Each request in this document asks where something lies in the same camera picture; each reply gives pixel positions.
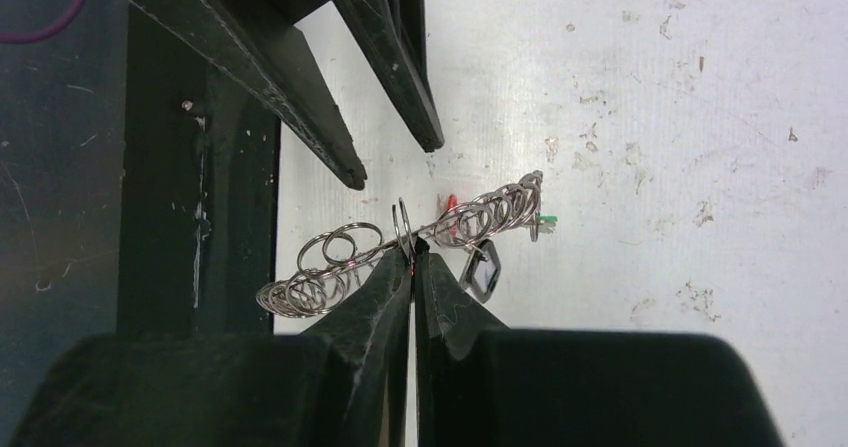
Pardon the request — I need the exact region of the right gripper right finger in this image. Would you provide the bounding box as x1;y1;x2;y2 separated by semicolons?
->
413;252;782;446

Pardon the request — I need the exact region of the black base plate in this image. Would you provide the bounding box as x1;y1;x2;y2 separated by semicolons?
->
117;8;281;337

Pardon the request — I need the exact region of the red tagged key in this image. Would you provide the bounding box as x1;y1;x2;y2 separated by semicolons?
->
445;194;459;239

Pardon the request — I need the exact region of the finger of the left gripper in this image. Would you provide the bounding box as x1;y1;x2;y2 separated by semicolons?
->
332;0;444;153
128;0;367;190

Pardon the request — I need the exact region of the metal key organizer disc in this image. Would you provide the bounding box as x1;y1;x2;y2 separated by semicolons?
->
255;170;545;319

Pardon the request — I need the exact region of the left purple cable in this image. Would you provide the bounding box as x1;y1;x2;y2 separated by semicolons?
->
0;0;94;46

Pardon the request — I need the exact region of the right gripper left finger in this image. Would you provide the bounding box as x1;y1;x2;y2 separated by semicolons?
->
11;251;412;446

